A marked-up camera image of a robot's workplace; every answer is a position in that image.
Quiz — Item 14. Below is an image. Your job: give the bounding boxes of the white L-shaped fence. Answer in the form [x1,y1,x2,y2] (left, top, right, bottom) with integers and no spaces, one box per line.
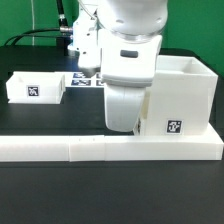
[0,126,224,162]

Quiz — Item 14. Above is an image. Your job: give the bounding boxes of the white drawer cabinet box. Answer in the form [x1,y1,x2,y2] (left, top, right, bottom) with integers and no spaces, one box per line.
[134,55,218,136]

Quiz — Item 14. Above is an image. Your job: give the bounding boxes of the white marker base plate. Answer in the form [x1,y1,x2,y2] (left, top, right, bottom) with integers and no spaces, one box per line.
[58,72,103,88]

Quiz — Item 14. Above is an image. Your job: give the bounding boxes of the white rear drawer tray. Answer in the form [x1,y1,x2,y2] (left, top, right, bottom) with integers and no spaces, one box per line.
[6,71,66,104]

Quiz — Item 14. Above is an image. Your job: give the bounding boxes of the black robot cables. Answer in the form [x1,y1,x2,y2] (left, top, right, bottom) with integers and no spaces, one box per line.
[2,0,75,47]

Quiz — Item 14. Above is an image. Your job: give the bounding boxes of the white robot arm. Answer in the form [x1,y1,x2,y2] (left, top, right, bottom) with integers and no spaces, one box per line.
[69,0,168,132]

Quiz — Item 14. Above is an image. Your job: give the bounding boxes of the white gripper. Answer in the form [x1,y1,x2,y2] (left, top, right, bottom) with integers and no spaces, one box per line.
[104,84,146,132]

